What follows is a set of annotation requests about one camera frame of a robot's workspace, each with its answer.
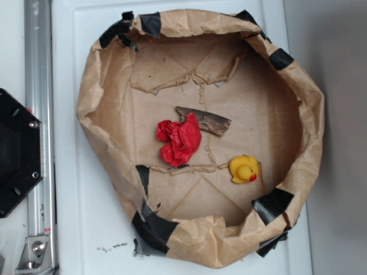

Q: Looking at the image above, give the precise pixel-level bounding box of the yellow rubber duck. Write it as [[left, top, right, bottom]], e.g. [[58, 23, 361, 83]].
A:
[[229, 155, 259, 184]]

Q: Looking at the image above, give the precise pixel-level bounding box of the crumpled red paper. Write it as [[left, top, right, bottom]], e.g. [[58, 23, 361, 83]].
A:
[[157, 112, 202, 167]]

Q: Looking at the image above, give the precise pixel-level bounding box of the brown bark wood piece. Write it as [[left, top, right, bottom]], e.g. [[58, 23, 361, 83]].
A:
[[175, 106, 232, 137]]

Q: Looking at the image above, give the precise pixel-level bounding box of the brown paper bag bin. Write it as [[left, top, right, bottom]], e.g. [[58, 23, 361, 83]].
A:
[[76, 9, 325, 268]]

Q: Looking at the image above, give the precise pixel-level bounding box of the aluminium extrusion rail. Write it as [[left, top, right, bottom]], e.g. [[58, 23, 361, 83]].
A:
[[24, 1, 60, 274]]

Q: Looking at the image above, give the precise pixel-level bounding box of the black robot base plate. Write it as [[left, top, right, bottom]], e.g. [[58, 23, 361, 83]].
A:
[[1, 89, 43, 218]]

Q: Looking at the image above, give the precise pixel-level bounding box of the metal corner bracket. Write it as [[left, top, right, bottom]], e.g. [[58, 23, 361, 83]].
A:
[[15, 235, 52, 274]]

